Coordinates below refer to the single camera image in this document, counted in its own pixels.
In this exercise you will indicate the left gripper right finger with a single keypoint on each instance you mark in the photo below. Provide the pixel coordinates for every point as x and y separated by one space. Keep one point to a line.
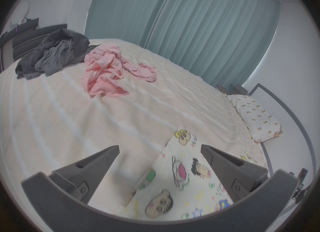
230 173

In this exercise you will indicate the black chest of drawers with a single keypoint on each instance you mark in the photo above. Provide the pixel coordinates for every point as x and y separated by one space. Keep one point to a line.
25 34

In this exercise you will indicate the grey bedside table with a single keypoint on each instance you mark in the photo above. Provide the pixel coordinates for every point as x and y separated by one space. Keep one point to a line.
236 89

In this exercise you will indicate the blue-green curtain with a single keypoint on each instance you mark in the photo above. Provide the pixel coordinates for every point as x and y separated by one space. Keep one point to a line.
212 25
120 13

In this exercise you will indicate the pink garment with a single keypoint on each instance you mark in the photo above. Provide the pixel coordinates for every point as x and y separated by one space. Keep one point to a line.
105 70

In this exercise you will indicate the white printed pyjama top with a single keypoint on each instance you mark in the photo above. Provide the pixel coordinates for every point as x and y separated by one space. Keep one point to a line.
175 188

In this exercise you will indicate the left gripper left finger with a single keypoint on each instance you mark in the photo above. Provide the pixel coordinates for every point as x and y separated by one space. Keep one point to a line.
92 173

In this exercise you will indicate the white printed pillow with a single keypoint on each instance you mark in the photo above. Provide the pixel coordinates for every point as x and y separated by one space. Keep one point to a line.
257 115

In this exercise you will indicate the bed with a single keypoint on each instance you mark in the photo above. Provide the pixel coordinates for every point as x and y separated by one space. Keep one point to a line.
75 125

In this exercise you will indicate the pile of clothes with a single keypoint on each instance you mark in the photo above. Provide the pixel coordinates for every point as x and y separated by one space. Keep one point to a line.
57 55

